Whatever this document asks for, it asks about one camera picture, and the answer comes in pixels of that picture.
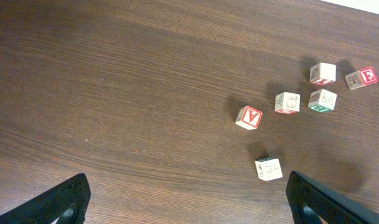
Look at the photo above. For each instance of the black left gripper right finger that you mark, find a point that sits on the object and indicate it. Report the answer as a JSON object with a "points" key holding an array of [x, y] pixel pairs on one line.
{"points": [[312, 202]]}

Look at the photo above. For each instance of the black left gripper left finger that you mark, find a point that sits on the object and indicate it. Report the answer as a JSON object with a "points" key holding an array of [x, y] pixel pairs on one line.
{"points": [[65, 203]]}

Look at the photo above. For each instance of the wooden block red bottom edge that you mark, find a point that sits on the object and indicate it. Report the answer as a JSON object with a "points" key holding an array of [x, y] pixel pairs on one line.
{"points": [[268, 169]]}

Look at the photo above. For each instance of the wooden block green side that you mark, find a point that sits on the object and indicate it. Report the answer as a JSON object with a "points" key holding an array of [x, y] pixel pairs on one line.
{"points": [[322, 101]]}

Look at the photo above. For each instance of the red letter A block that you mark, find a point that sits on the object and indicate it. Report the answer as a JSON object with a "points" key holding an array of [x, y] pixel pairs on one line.
{"points": [[249, 118]]}

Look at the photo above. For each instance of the wooden block red X side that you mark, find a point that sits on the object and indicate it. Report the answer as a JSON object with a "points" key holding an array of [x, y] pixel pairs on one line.
{"points": [[322, 74]]}

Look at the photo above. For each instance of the red letter E block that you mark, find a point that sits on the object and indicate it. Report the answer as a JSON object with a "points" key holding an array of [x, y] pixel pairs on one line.
{"points": [[361, 78]]}

